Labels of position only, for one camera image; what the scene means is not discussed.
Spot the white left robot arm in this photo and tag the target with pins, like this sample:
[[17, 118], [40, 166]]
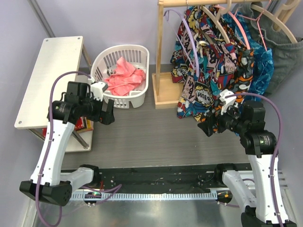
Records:
[[46, 183]]

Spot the grey shorts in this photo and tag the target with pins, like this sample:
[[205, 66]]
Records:
[[287, 56]]

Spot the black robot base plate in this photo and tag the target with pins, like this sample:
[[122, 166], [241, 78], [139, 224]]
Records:
[[162, 179]]

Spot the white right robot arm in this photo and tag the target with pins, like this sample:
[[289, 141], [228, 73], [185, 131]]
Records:
[[265, 207]]

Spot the wooden clothes rack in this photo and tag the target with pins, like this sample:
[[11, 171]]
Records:
[[167, 93]]

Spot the white laundry basket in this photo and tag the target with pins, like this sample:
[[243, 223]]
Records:
[[105, 63]]

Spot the blue patterned shorts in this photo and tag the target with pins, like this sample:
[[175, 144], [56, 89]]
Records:
[[253, 71]]

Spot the large wooden hanger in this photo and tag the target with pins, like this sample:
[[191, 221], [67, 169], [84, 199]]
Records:
[[276, 20]]

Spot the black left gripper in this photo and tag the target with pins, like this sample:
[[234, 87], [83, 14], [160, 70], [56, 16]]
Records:
[[106, 117]]

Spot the orange camouflage shorts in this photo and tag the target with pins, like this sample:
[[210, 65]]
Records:
[[228, 65]]

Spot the comic print shorts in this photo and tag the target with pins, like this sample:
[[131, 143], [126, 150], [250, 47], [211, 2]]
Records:
[[203, 62]]

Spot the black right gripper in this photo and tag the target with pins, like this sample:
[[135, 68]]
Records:
[[206, 124]]

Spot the white slotted cable duct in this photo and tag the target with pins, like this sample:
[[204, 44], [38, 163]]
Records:
[[92, 196]]

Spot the white shelf table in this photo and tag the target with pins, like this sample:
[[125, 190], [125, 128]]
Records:
[[56, 56]]

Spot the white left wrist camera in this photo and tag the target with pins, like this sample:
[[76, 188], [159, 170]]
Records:
[[97, 89]]

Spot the pink cloth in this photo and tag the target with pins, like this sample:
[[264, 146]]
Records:
[[125, 78]]

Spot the pink wire hanger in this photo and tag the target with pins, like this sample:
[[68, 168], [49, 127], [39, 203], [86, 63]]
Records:
[[246, 27]]

